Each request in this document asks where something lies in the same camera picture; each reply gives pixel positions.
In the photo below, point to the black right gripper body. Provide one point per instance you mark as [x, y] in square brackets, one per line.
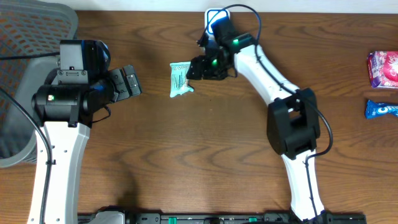
[214, 68]

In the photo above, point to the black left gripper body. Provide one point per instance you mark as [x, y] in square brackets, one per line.
[117, 86]

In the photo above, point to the teal wet wipes pack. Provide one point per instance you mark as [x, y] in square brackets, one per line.
[179, 84]

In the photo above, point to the blue snack bar wrapper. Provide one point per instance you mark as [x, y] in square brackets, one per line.
[374, 110]

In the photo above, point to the purple snack package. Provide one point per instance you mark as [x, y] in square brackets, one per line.
[382, 69]

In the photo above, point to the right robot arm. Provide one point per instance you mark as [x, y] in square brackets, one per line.
[292, 116]

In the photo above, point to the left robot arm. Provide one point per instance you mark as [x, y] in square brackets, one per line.
[65, 113]

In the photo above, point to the white barcode scanner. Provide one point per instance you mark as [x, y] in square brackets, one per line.
[211, 16]

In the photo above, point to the grey plastic mesh basket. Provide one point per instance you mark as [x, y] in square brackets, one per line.
[31, 32]

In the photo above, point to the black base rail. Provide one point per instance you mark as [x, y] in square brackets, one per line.
[115, 216]

